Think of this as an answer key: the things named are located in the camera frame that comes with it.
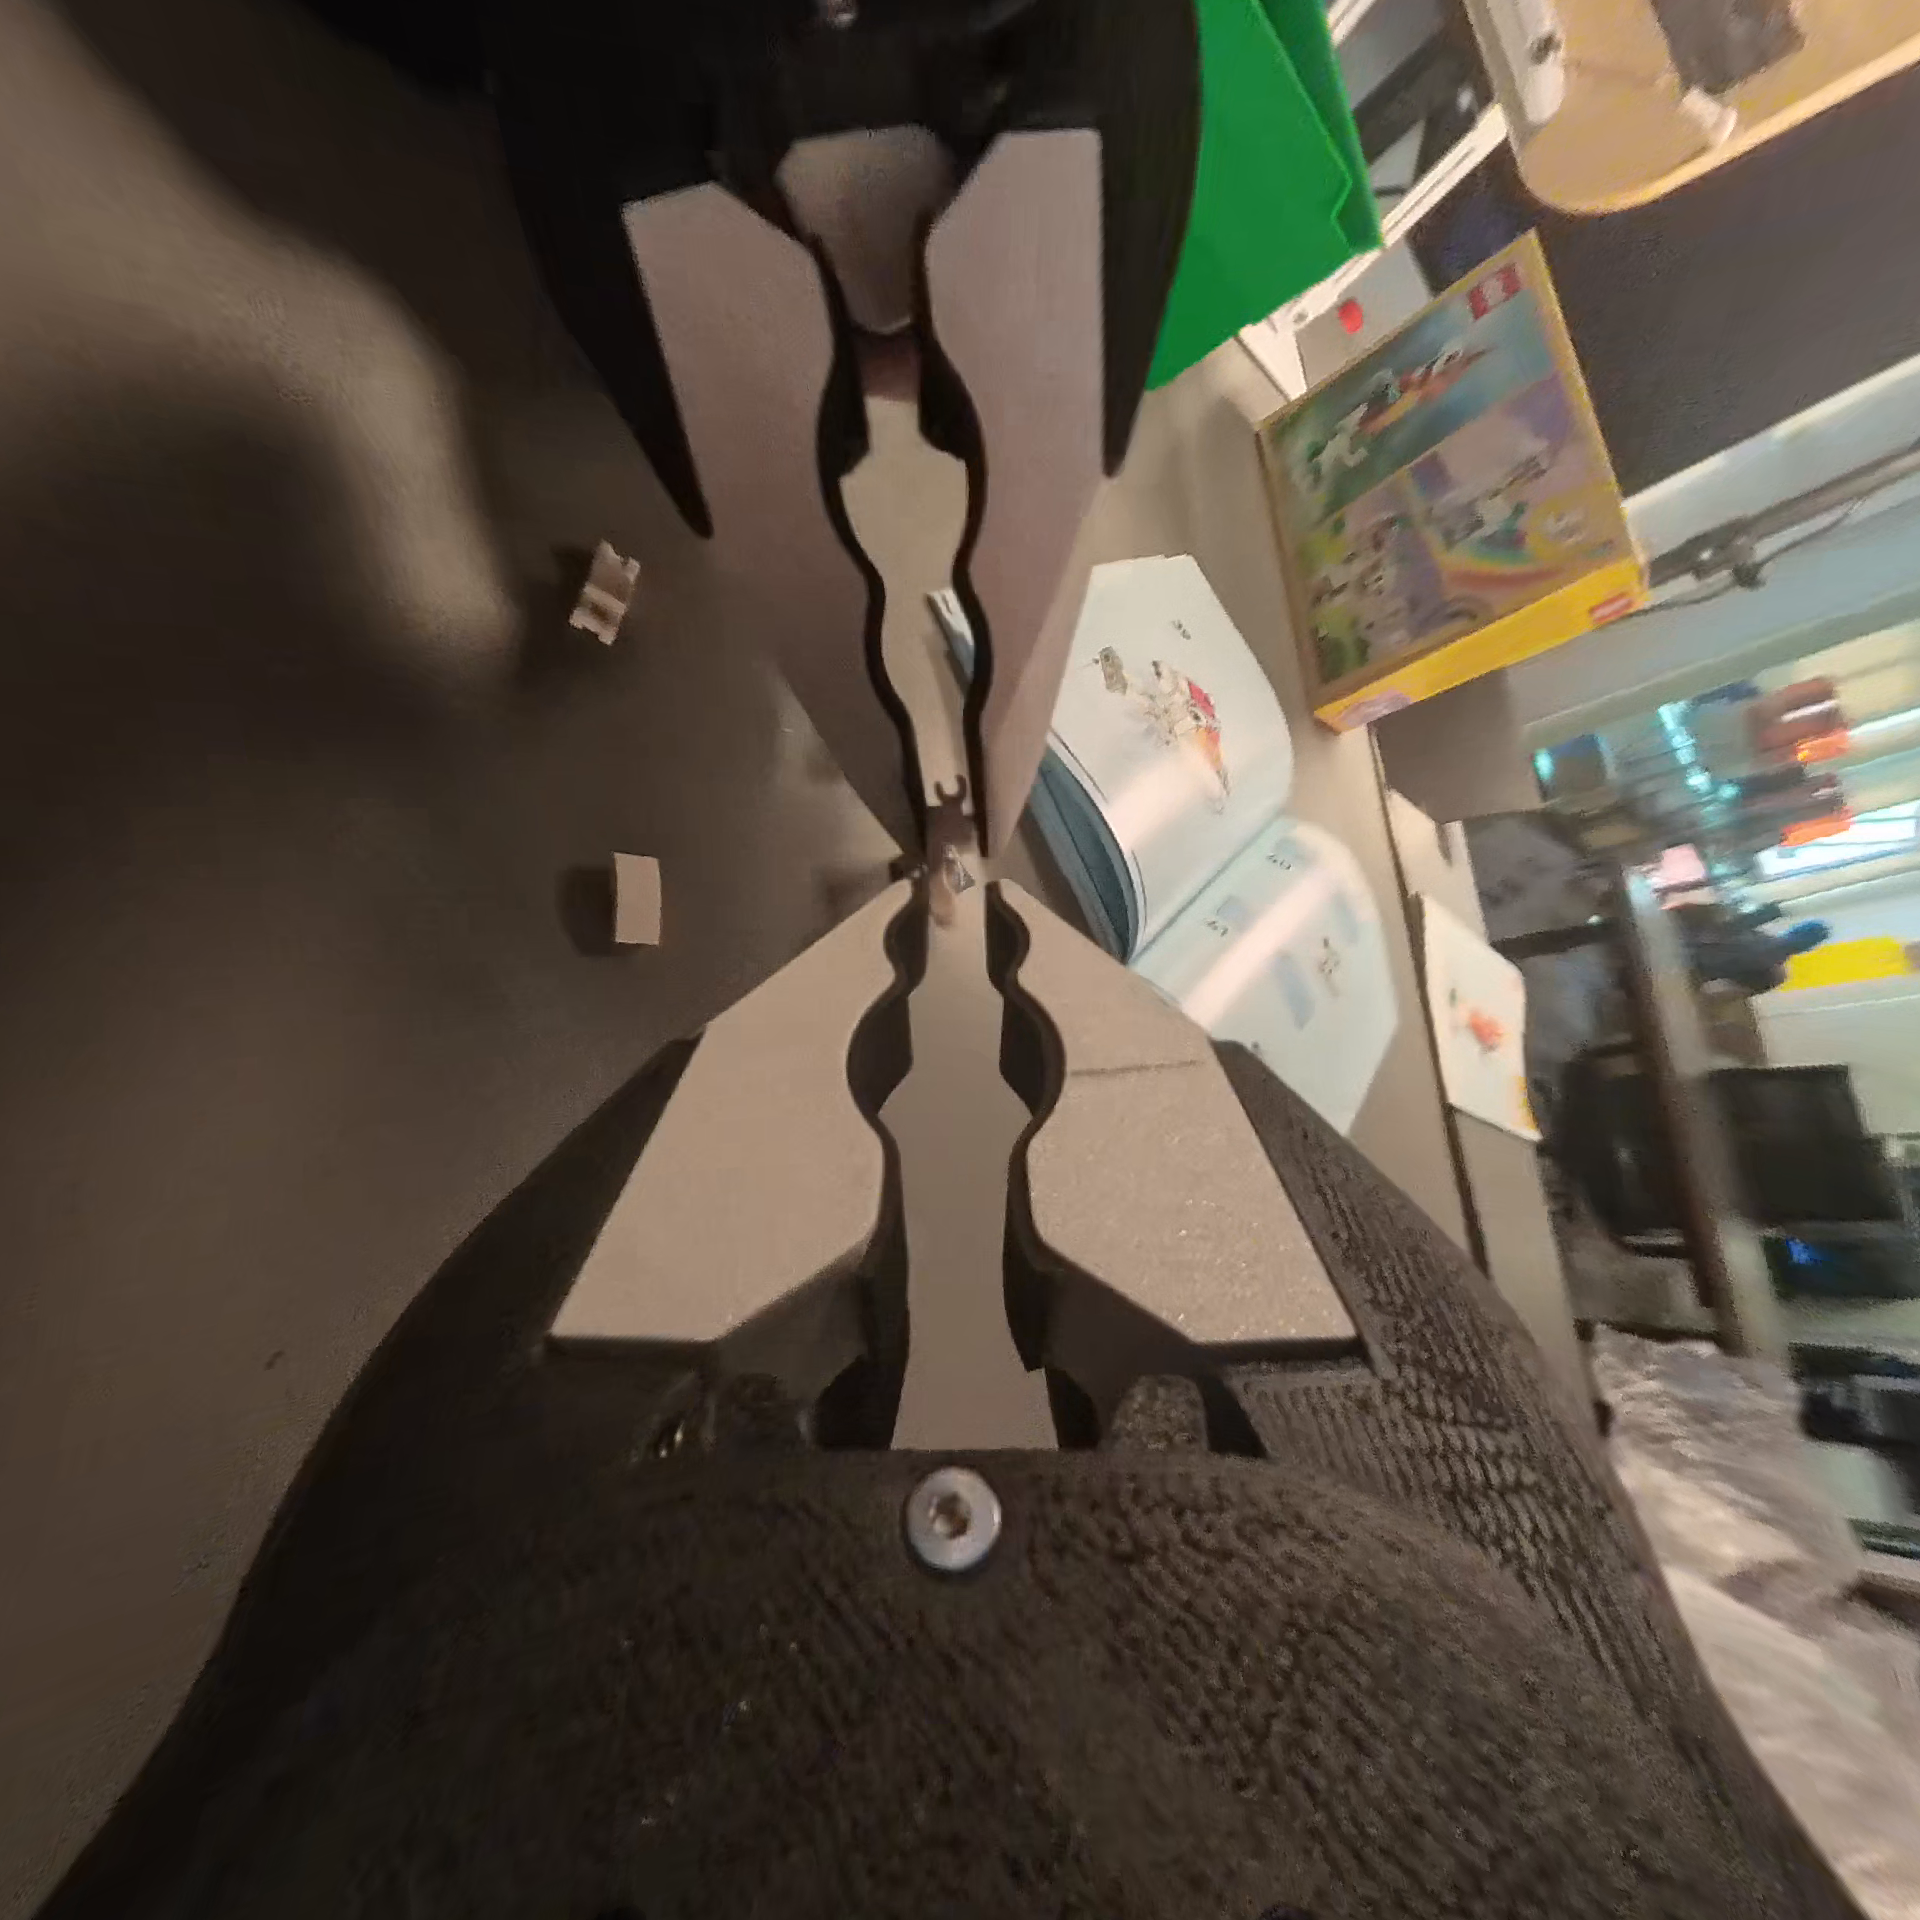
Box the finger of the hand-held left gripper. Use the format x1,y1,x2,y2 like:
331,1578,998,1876
618,180,929,846
921,125,1114,855

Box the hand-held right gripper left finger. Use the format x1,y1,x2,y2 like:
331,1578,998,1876
547,875,916,1449

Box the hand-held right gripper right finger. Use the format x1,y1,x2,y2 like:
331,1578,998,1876
984,875,1360,1454

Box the small white lego piece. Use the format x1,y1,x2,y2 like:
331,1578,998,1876
904,772,981,918

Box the white notched lego piece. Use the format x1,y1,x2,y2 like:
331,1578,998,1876
565,539,645,646

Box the colourful lego set box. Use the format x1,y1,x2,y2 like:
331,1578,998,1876
1255,231,1653,735

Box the white box with red button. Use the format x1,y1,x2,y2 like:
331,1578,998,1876
1298,293,1391,378

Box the green plastic bin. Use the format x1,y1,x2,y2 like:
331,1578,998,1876
1147,0,1385,393

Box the small white instruction booklet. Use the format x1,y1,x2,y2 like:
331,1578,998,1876
1418,891,1549,1142

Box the open light blue instruction booklet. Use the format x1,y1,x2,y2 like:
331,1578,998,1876
925,555,1402,1135

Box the light wooden round table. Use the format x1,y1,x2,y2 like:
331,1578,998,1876
1515,0,1920,217

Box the black monitor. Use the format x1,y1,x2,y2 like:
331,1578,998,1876
1712,1063,1905,1229

